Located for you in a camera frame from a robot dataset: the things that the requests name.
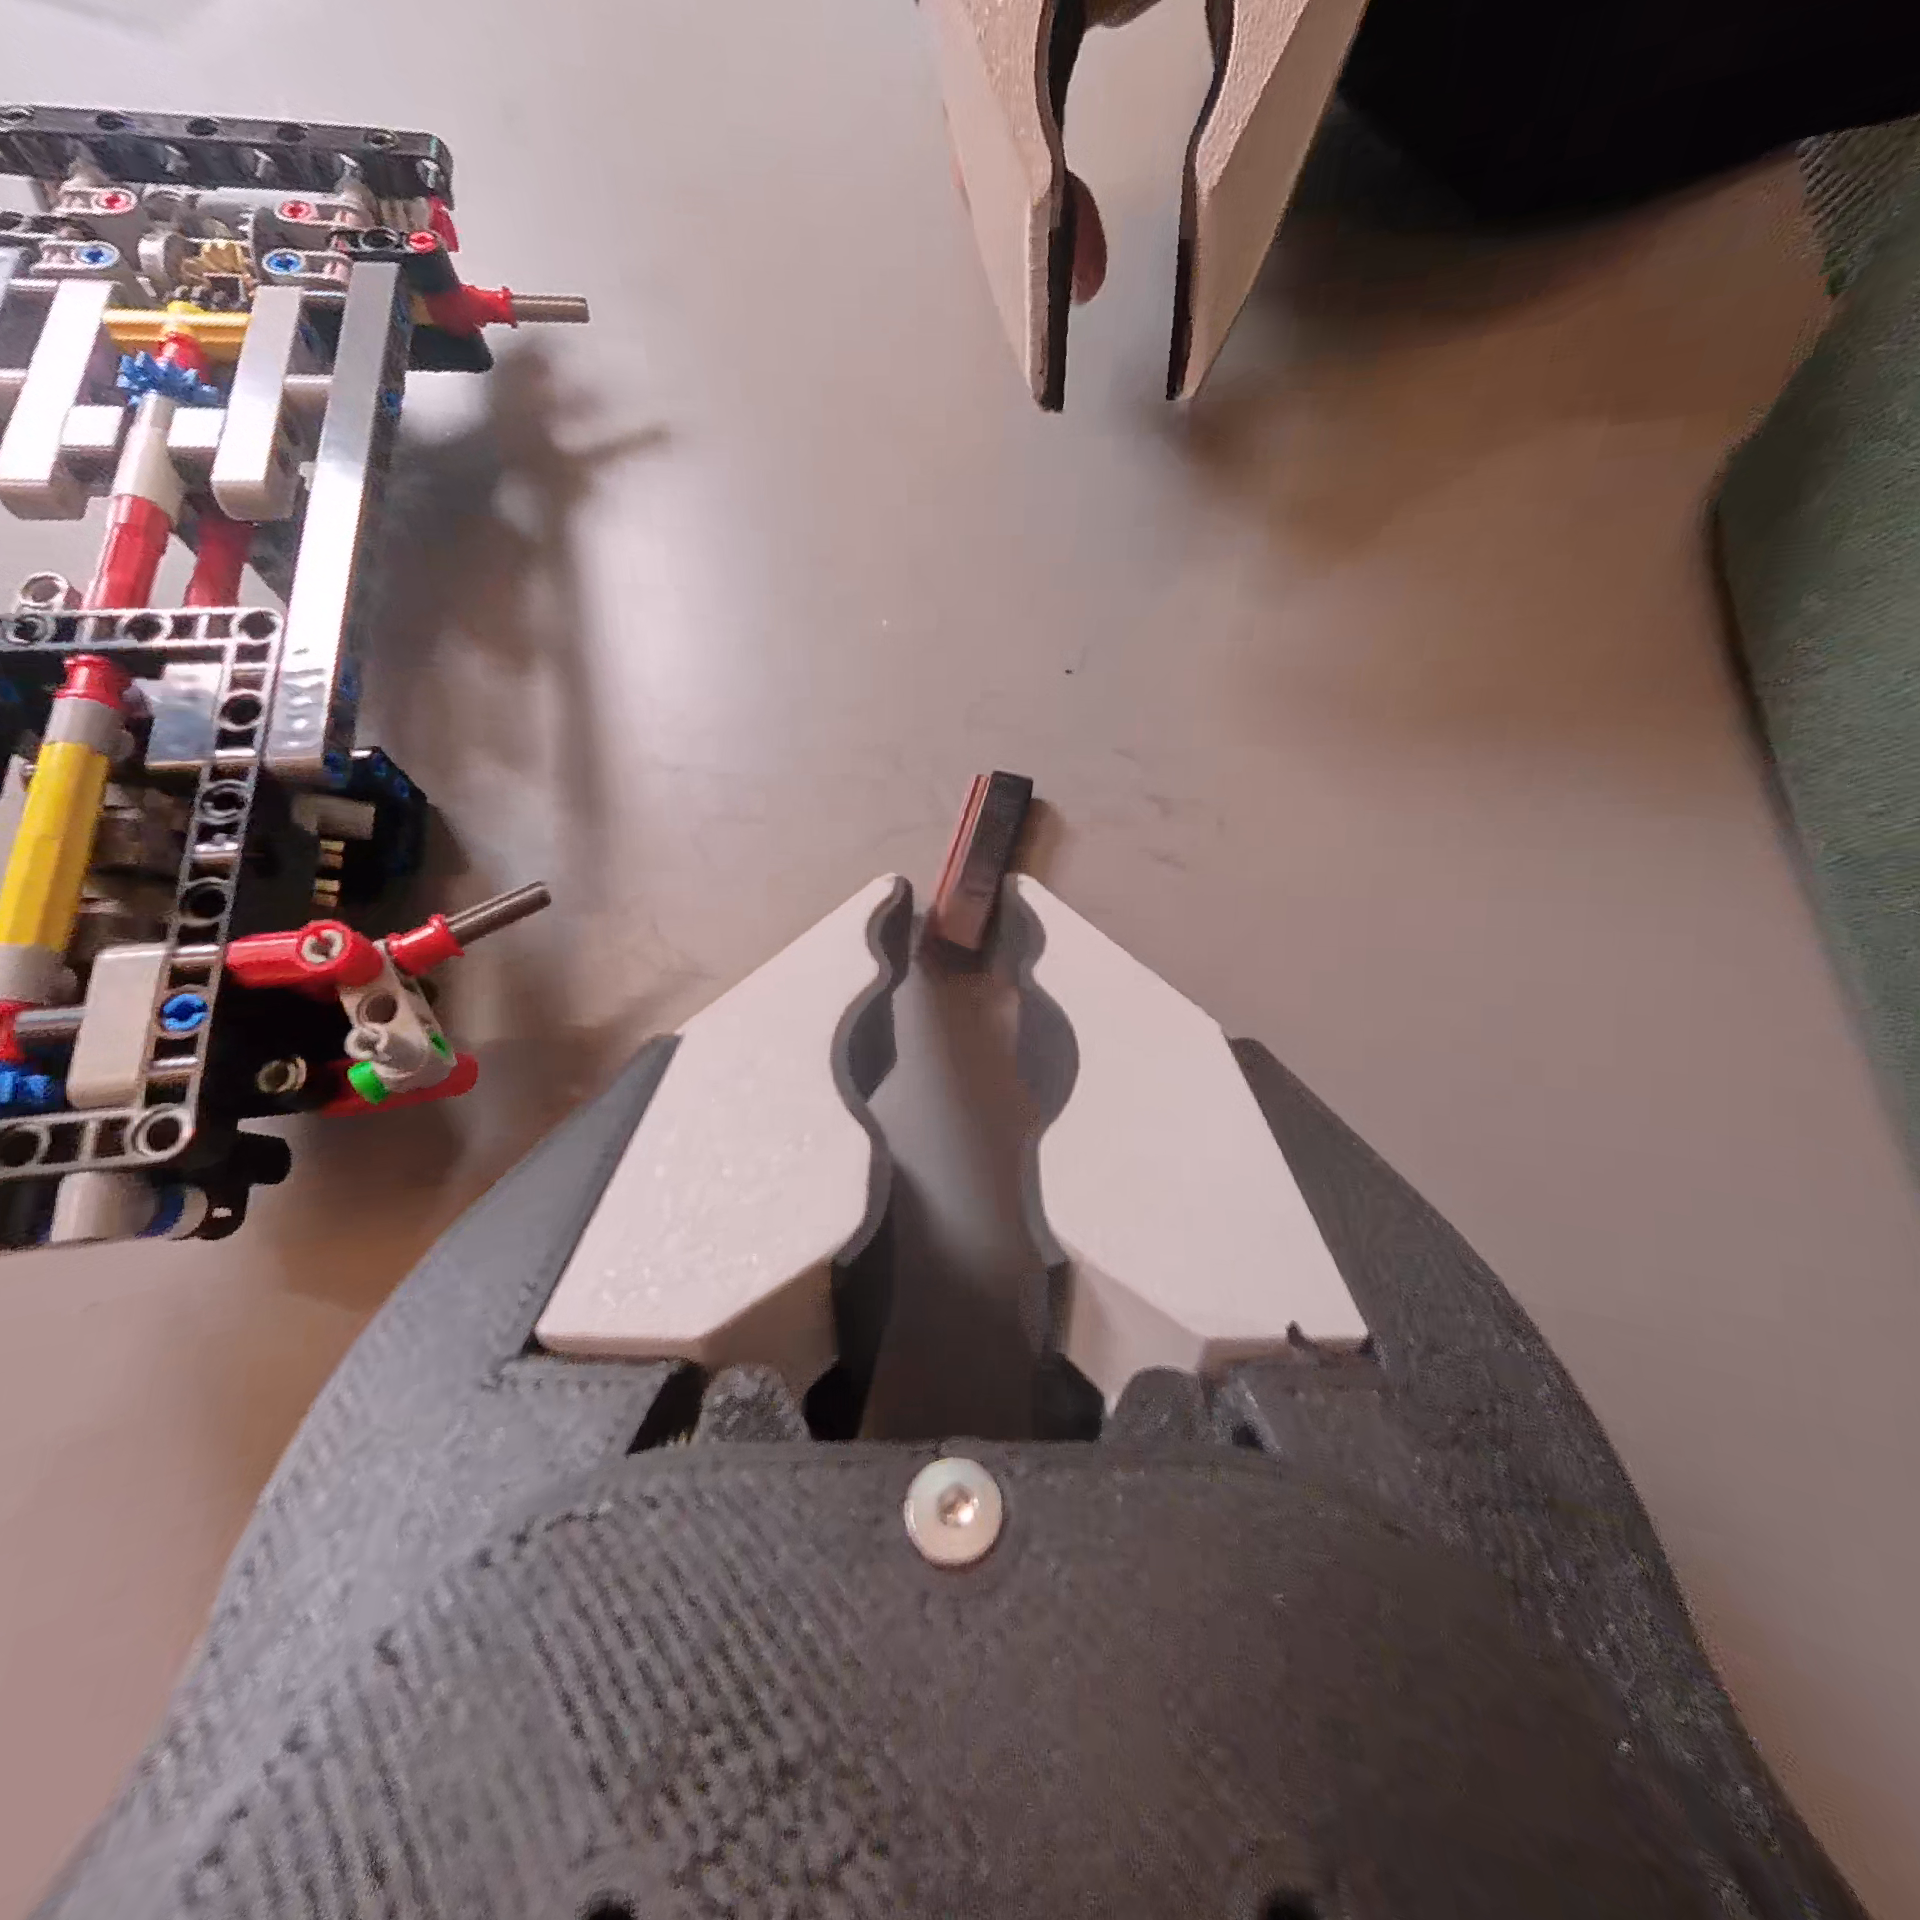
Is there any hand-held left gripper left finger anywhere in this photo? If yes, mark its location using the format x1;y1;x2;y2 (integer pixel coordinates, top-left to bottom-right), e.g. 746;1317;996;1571
535;874;915;1375

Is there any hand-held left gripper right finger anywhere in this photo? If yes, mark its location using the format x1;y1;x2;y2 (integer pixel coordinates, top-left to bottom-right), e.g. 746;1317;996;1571
1009;874;1372;1375

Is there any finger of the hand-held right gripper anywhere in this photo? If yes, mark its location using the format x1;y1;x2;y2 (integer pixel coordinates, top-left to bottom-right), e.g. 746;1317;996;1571
919;0;1088;414
1169;0;1372;405

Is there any black and brown lego piece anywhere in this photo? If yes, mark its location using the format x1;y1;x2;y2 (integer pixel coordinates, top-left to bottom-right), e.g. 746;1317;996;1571
922;768;1040;957

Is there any lego car chassis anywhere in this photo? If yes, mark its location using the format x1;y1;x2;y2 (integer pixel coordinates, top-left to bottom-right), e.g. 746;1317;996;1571
0;102;591;1255

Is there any green upholstered chair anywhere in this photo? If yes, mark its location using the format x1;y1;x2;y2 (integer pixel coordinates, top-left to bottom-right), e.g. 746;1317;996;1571
1711;128;1920;1203

